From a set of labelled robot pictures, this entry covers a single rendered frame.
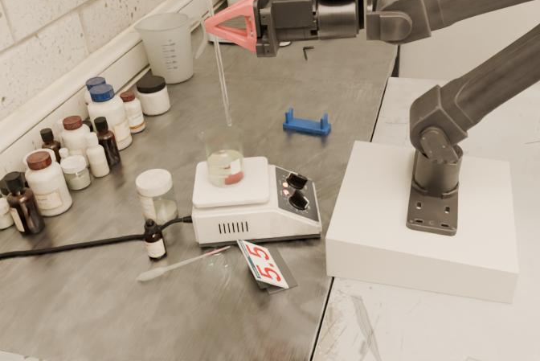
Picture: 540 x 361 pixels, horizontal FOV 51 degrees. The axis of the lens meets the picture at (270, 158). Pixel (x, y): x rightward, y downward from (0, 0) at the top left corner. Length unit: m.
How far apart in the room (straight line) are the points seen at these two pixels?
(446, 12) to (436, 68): 1.55
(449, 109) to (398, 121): 0.44
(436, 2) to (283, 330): 0.46
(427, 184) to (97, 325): 0.51
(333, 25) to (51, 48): 0.74
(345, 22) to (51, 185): 0.58
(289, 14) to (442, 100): 0.24
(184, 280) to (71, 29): 0.71
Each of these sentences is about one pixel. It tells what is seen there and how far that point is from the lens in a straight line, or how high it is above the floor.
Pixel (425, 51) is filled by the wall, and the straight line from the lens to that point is 2.26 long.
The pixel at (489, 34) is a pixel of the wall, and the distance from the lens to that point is 2.23.
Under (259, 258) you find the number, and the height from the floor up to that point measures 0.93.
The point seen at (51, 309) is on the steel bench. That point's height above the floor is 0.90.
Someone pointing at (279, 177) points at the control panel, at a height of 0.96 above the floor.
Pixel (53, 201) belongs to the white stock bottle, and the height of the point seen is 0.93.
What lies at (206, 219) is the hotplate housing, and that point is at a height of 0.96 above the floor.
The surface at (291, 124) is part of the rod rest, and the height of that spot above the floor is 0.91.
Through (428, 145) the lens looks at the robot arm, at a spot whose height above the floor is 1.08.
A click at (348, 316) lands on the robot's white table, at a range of 0.80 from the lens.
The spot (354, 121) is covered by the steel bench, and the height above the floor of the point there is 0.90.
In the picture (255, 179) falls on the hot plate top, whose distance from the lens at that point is 0.90.
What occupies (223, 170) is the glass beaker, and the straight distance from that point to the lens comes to 0.87.
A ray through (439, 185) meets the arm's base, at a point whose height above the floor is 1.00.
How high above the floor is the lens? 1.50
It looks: 33 degrees down
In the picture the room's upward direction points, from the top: 5 degrees counter-clockwise
